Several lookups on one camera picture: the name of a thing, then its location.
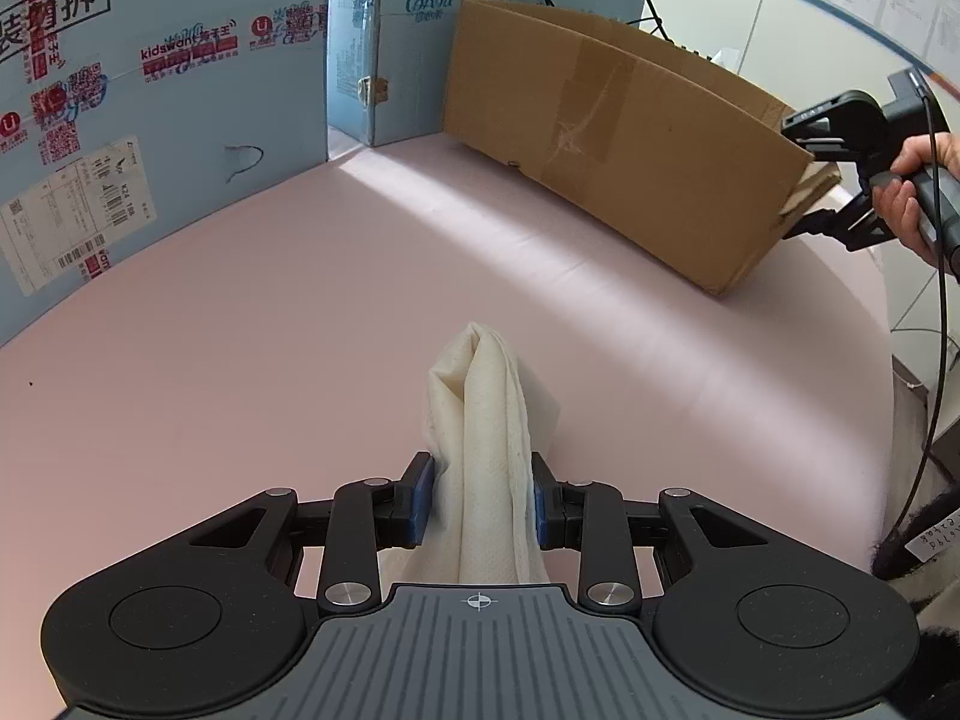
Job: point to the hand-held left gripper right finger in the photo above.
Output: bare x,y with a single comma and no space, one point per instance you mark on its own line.
541,510

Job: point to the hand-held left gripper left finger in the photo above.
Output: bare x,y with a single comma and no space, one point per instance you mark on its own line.
420,495

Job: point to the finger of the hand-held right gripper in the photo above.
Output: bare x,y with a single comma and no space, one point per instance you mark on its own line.
810,127
847,225

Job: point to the cream white cloth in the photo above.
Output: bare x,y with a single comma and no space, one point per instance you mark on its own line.
487,465

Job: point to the person's right hand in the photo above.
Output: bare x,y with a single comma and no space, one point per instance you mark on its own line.
896,202

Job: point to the open brown cardboard box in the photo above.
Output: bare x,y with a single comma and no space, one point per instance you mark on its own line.
637,142

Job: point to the large blue cardboard box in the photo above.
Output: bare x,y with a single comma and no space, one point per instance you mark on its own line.
187,187

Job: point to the person's dark fuzzy clothing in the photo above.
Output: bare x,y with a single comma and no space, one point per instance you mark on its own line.
937,660

